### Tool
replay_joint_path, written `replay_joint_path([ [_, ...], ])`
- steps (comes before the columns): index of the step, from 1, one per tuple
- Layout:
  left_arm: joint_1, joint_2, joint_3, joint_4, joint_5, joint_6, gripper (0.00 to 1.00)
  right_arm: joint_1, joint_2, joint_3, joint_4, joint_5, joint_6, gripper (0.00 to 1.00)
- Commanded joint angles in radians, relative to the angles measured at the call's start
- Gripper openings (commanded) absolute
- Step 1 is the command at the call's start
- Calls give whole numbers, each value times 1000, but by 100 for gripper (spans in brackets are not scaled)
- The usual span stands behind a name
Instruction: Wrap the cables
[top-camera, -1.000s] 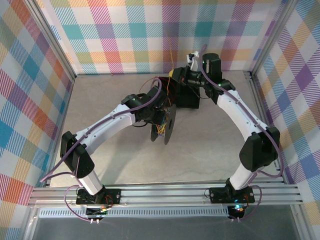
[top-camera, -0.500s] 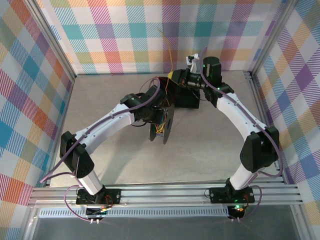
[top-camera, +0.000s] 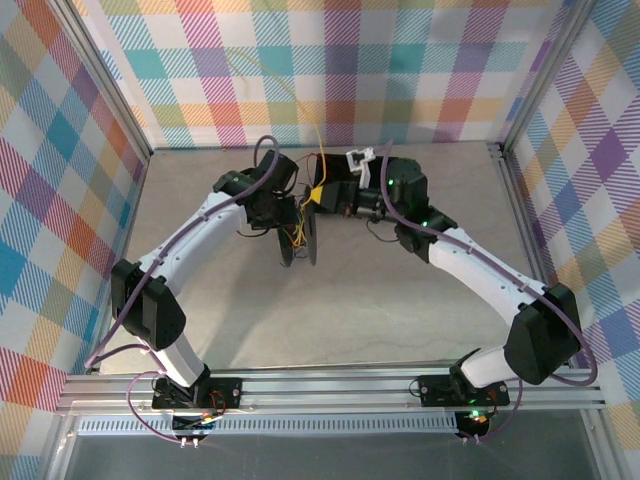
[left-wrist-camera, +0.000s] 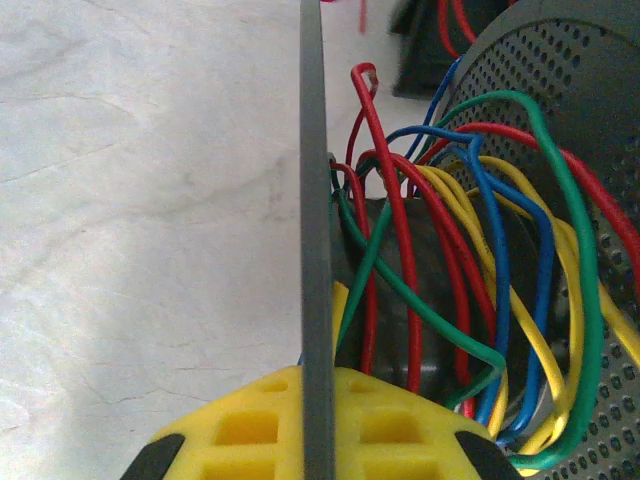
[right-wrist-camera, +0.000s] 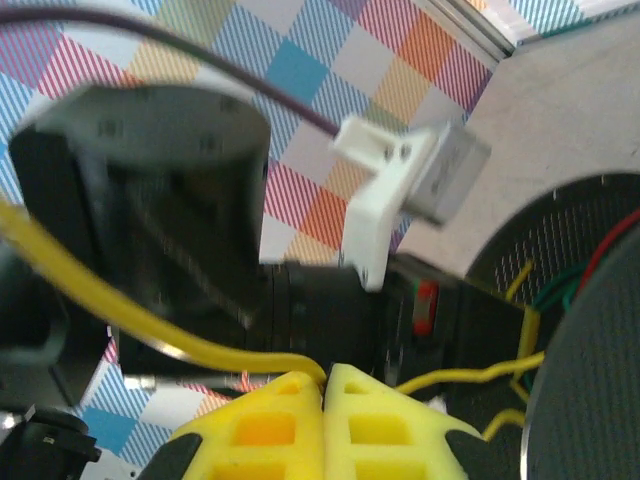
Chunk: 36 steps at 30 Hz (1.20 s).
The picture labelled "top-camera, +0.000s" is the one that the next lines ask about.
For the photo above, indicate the black two-compartment bin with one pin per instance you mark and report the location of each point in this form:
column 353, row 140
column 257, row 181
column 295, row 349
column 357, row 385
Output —
column 335, row 170

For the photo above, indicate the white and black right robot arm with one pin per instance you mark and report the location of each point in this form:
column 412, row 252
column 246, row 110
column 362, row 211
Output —
column 480, row 270

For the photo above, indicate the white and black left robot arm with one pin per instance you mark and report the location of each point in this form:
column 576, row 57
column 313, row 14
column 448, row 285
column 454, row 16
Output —
column 170, row 260

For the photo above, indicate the plaid cloth backdrop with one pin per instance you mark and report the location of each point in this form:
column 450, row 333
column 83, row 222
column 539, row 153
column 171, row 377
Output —
column 200, row 75

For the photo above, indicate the black electronics board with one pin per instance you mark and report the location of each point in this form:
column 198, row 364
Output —
column 192, row 424
column 477, row 419

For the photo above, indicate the aluminium side rail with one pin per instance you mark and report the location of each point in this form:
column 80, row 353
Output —
column 511, row 185

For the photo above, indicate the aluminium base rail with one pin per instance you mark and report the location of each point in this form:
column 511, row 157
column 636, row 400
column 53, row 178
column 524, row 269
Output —
column 325, row 387

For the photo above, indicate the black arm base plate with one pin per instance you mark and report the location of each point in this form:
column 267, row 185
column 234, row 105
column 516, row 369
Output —
column 227, row 392
column 435, row 390

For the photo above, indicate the aluminium corner post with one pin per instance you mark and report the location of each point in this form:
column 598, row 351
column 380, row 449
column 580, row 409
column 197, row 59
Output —
column 100, row 75
column 545, row 75

